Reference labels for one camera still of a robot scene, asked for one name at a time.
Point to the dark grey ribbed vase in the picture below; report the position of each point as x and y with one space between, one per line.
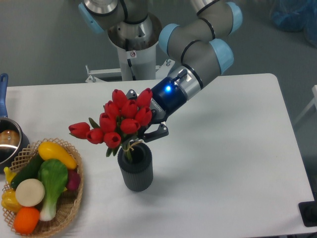
137 175

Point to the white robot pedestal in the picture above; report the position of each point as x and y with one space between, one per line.
134 65

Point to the blue handled saucepan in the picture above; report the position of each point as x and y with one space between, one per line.
12 138

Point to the dark green cucumber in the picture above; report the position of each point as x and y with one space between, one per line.
30 171

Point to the white round radish slice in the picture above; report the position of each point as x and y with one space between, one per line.
30 192

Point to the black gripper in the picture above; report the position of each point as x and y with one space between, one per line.
167 97

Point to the yellow banana tip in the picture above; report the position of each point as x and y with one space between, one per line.
9 175

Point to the orange fruit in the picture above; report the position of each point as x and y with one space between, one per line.
26 220

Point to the red tulip bouquet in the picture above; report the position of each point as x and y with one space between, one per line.
122 117

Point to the white frame at right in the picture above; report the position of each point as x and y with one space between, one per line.
309 109

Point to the blue plastic bag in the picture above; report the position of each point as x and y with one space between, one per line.
296 16

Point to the woven wicker basket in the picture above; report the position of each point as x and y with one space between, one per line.
68 203

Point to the green bok choy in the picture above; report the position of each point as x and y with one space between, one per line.
53 174

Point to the yellow bell pepper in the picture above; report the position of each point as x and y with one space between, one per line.
9 201

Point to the yellow squash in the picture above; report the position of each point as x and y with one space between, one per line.
50 150

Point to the purple red radish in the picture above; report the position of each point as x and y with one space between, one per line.
73 180

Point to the black device at table edge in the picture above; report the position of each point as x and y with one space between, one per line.
308 211

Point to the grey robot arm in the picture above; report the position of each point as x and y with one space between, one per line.
198 47

